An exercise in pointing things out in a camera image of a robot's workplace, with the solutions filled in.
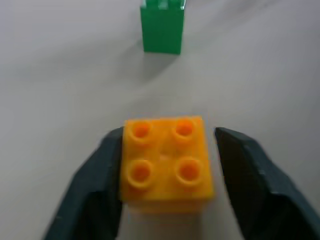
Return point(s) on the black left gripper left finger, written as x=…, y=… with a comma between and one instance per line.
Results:
x=92, y=200

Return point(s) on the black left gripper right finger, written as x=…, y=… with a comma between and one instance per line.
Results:
x=262, y=197

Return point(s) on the yellow studded building block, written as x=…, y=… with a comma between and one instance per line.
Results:
x=165, y=165

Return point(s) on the green studded building block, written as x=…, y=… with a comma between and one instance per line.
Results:
x=162, y=27

